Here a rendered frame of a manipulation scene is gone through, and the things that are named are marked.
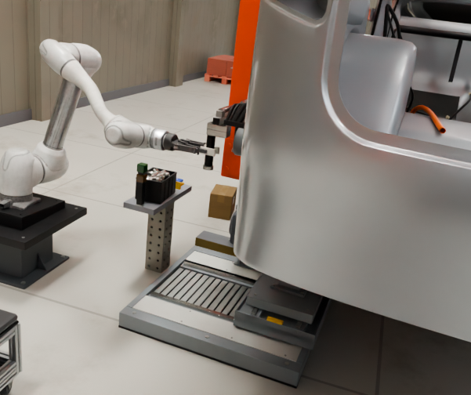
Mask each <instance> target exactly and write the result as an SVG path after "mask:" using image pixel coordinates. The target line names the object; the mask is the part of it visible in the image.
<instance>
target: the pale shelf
mask: <svg viewBox="0 0 471 395"><path fill-rule="evenodd" d="M191 189H192V186H190V185H186V184H183V185H182V186H181V189H180V190H179V189H176V192H175V193H174V194H173V195H172V196H170V197H169V198H167V199H166V200H165V201H163V202H162V203H161V204H160V205H159V204H155V203H152V202H148V201H144V204H145V205H143V206H138V205H136V199H135V196H134V197H131V198H130V199H128V200H127V201H124V204H123V208H128V209H131V210H135V211H138V212H143V213H146V214H150V215H152V216H154V215H155V214H157V213H158V212H160V211H161V210H162V209H164V208H166V207H167V206H169V205H170V204H172V203H173V202H175V201H177V200H178V199H180V198H181V197H182V196H184V195H185V194H187V193H189V192H190V191H191Z"/></svg>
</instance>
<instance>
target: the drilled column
mask: <svg viewBox="0 0 471 395"><path fill-rule="evenodd" d="M174 204H175V202H173V203H172V204H170V205H169V206H167V207H166V208H164V209H162V210H161V211H160V212H158V213H157V214H155V215H154V216H152V215H150V214H148V221H147V246H146V259H145V269H148V270H153V271H155V272H158V273H162V272H163V271H164V270H165V269H166V268H168V267H169V263H170V253H171V243H172V224H173V214H174Z"/></svg>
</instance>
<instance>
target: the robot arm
mask: <svg viewBox="0 0 471 395"><path fill-rule="evenodd" d="M39 49H40V53H41V55H42V58H43V60H44V61H45V62H46V63H47V64H48V65H49V66H50V67H51V68H52V69H53V70H54V71H55V72H56V73H57V74H59V75H60V76H62V77H63V81H62V83H61V86H60V91H59V93H58V96H57V98H56V103H55V106H54V108H53V112H52V115H51V118H50V121H49V125H48V128H47V131H46V134H45V138H44V140H43V141H41V142H39V143H38V144H37V146H36V147H35V149H34V150H33V151H32V153H31V152H30V151H29V150H27V149H25V148H22V147H14V148H10V149H8V150H7V151H6V152H5V153H4V154H3V156H2V159H1V161H0V208H15V209H18V210H21V211H23V210H26V209H27V208H28V207H30V206H32V205H34V204H35V203H37V202H40V201H41V198H39V197H33V187H35V186H37V185H38V184H42V183H48V182H52V181H54V180H56V179H59V178H60V177H62V176H63V175H64V174H65V173H66V172H67V170H68V167H69V161H68V159H67V156H66V154H67V152H66V150H65V148H64V147H63V145H64V142H65V139H66V137H67V133H68V130H69V128H70V125H71V121H72V118H73V116H74V112H75V109H76V106H77V104H78V100H79V97H80V95H81V92H82V91H83V92H84V93H85V94H86V96H87V98H88V100H89V102H90V105H91V107H92V109H93V111H94V113H95V115H96V116H97V118H98V119H99V120H100V122H101V123H102V124H103V127H104V135H105V139H106V141H107V142H108V143H109V144H110V145H111V146H113V147H117V148H121V149H131V148H134V147H135V148H141V149H148V148H152V149H156V150H170V151H174V150H180V151H184V152H188V153H192V154H196V153H197V155H199V152H200V154H206V155H210V156H213V157H215V155H216V154H219V149H220V147H215V149H212V148H208V147H206V143H202V142H198V141H195V140H190V139H186V140H185V139H180V140H179V138H178V136H177V135H176V134H174V133H170V132H169V131H167V130H163V129H156V128H155V127H153V126H151V125H146V124H143V123H139V122H132V121H130V120H129V119H127V118H124V117H123V116H121V115H114V114H112V113H111V112H110V111H109V110H108V109H107V108H106V106H105V104H104V101H103V98H102V96H101V94H100V91H99V89H98V87H97V86H96V84H95V83H94V81H93V80H92V79H91V77H92V76H93V74H94V73H95V72H97V71H98V70H99V69H100V66H101V63H102V59H101V55H100V54H99V53H98V52H97V51H96V50H95V49H94V48H92V47H90V46H89V45H85V44H80V43H64V42H58V41H56V40H52V39H47V40H45V41H43V42H42V43H41V45H40V46H39Z"/></svg>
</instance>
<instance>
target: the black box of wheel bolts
mask: <svg viewBox="0 0 471 395"><path fill-rule="evenodd" d="M146 174H147V181H146V186H145V200H144V201H148V202H152V203H155V204H159V205H160V204H161V203H162V202H163V201H165V200H166V199H167V198H169V197H170V196H172V195H173V194H174V193H175V192H176V174H177V172H173V171H169V170H165V169H159V168H155V167H152V168H150V169H148V170H147V172H146ZM136 195H137V182H136ZM136 195H135V199H136Z"/></svg>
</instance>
